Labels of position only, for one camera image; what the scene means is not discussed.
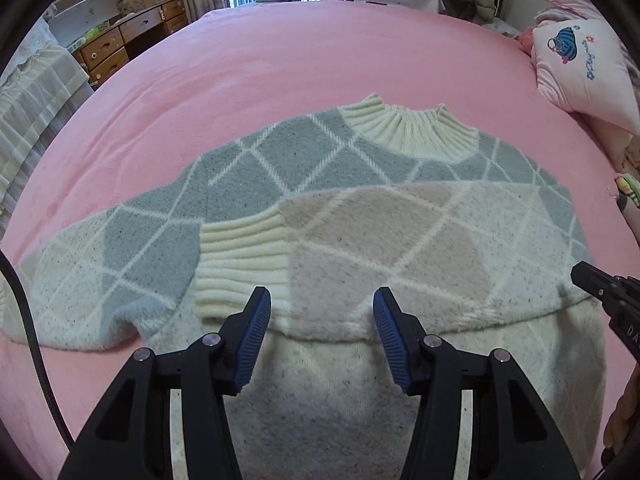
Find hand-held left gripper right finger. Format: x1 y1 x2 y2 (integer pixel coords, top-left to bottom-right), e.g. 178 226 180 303
373 286 581 480

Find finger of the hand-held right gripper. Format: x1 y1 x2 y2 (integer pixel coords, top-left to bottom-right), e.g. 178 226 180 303
571 261 640 362

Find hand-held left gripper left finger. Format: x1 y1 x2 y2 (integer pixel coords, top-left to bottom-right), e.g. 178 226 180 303
62 286 272 480

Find grey cream argyle knit sweater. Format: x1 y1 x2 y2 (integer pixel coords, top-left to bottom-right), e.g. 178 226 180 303
0 92 608 480

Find person's right hand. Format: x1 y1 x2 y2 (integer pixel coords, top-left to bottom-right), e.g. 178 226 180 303
603 366 640 453

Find colourful striped cloth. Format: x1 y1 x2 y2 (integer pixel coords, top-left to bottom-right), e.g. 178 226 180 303
612 172 640 241

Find pink white printed pillow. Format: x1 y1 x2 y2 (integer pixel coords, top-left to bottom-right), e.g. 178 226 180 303
531 19 640 129

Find pink bed sheet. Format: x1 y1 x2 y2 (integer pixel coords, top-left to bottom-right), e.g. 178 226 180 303
0 0 640 480

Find cream lace cloth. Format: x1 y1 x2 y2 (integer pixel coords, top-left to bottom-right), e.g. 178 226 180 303
0 17 96 223

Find wooden dresser with drawers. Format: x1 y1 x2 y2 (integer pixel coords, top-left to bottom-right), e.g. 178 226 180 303
70 0 189 88

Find black cable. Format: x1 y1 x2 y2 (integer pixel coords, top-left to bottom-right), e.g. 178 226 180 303
0 250 77 457

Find white wire basket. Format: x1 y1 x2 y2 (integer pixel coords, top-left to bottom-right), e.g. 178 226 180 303
44 0 152 37

